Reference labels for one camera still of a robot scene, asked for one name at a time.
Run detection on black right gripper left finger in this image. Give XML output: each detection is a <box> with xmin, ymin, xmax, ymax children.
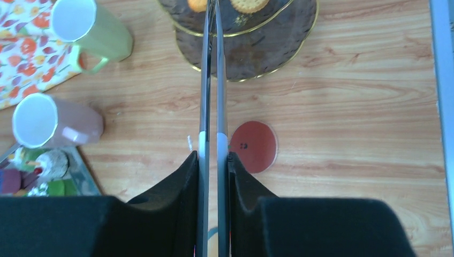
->
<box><xmin>1</xmin><ymin>152</ymin><xmax>199</xmax><ymax>256</ymax></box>

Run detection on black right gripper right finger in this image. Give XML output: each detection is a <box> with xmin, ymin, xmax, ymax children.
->
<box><xmin>228</xmin><ymin>152</ymin><xmax>415</xmax><ymax>256</ymax></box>

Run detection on green kiwi cake slice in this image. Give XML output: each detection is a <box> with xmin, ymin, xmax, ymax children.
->
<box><xmin>26</xmin><ymin>179</ymin><xmax>78</xmax><ymax>197</ymax></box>

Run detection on silver metal tray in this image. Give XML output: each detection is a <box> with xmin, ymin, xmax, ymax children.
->
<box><xmin>1</xmin><ymin>143</ymin><xmax>102</xmax><ymax>196</ymax></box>

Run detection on orange fish-shaped cookie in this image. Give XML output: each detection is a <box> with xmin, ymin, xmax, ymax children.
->
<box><xmin>187</xmin><ymin>0</ymin><xmax>208</xmax><ymax>13</ymax></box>

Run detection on silver white tongs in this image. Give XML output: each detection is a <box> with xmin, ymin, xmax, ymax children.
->
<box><xmin>195</xmin><ymin>1</ymin><xmax>230</xmax><ymax>256</ymax></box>

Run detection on red round coaster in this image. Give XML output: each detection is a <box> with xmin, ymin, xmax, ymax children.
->
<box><xmin>229</xmin><ymin>120</ymin><xmax>278</xmax><ymax>174</ymax></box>

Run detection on white coconut cherry cake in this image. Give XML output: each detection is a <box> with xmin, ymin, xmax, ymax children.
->
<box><xmin>35</xmin><ymin>149</ymin><xmax>69</xmax><ymax>179</ymax></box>

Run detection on green round cupcake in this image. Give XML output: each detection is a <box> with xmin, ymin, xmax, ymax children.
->
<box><xmin>8</xmin><ymin>147</ymin><xmax>47</xmax><ymax>173</ymax></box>

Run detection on purple cake slice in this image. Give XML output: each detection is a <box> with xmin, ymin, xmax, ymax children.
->
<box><xmin>1</xmin><ymin>169</ymin><xmax>37</xmax><ymax>195</ymax></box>

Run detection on pink mug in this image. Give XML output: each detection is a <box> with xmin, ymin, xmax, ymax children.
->
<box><xmin>12</xmin><ymin>93</ymin><xmax>104</xmax><ymax>149</ymax></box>

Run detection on three-tier glass cake stand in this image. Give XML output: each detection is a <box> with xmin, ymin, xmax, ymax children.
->
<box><xmin>159</xmin><ymin>1</ymin><xmax>319</xmax><ymax>82</ymax></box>

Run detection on green mug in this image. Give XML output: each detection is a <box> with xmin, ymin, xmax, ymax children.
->
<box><xmin>50</xmin><ymin>0</ymin><xmax>133</xmax><ymax>74</ymax></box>

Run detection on floral orange cloth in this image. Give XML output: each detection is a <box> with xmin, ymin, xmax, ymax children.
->
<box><xmin>1</xmin><ymin>1</ymin><xmax>78</xmax><ymax>109</ymax></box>

